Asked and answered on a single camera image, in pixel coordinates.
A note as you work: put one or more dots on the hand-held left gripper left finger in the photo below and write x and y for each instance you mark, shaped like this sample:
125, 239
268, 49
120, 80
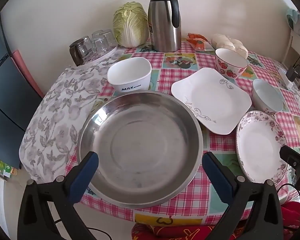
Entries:
83, 177

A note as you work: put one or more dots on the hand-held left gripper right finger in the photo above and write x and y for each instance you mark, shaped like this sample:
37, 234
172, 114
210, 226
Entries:
217, 177

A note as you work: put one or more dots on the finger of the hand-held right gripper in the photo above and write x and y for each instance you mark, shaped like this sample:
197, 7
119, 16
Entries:
291, 155

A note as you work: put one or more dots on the pink floral round plate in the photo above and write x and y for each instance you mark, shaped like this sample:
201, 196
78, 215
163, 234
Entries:
260, 150

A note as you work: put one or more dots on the small pale blue bowl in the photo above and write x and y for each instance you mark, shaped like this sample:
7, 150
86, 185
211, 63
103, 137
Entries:
265, 100

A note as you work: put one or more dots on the stainless steel basin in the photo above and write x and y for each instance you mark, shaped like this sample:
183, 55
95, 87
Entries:
140, 142

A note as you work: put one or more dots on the white square plate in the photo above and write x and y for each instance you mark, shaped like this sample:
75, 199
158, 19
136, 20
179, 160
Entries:
212, 100

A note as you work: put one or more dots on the strawberry print bowl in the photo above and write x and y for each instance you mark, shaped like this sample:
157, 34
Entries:
230, 67

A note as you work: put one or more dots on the white square bowl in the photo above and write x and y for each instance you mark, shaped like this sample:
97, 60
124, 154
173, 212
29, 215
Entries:
130, 75

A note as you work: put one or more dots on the white power strip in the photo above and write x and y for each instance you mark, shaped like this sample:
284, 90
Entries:
283, 78

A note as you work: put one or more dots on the red printed cushion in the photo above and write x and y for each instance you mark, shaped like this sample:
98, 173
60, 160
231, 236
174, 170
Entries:
170, 231

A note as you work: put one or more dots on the black power adapter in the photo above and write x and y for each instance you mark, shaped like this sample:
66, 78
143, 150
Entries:
294, 73

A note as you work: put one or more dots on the green printed packets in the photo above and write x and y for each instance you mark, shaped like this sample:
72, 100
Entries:
0, 165

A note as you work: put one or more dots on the white shelf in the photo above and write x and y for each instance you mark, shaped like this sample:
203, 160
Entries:
293, 47

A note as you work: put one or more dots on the dark cabinet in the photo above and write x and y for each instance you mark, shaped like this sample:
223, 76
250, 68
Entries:
7, 92

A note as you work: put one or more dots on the pink board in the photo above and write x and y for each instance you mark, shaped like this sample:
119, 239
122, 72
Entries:
25, 72

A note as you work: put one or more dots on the white round tray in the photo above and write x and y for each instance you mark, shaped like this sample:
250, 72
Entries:
107, 53

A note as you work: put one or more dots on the bag of steamed buns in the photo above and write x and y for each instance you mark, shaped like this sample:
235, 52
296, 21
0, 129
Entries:
230, 43

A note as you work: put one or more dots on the teal cloth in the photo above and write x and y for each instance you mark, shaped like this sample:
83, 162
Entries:
292, 17

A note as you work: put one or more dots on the clear drinking glass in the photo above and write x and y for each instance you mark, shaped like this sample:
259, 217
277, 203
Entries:
110, 37
97, 35
101, 46

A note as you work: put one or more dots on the orange snack packet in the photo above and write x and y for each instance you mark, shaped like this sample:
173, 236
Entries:
196, 36
202, 45

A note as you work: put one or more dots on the napa cabbage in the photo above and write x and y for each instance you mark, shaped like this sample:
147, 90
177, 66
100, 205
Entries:
130, 25

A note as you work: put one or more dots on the stainless steel thermos jug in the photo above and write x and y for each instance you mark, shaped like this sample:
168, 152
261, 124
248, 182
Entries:
165, 25

